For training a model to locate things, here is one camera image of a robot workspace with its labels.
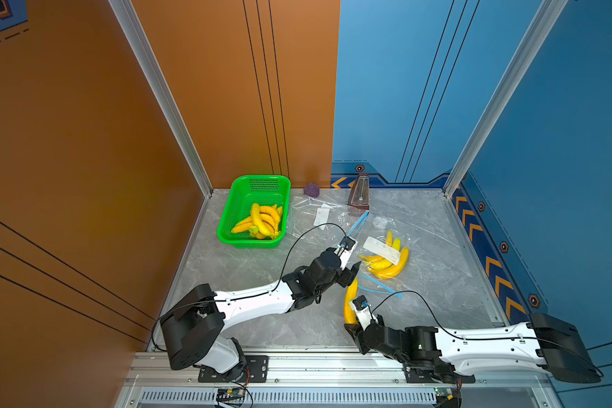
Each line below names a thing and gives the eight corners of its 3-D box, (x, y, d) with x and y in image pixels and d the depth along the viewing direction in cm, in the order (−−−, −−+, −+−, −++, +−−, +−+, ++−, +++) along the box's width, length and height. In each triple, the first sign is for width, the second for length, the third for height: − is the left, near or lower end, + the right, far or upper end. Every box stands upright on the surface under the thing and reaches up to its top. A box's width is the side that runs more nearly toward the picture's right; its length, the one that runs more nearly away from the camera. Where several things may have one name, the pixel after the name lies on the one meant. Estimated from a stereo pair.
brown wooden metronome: (352, 216, 113) (357, 185, 98) (348, 205, 117) (353, 174, 102) (367, 214, 114) (374, 183, 99) (363, 203, 118) (369, 172, 103)
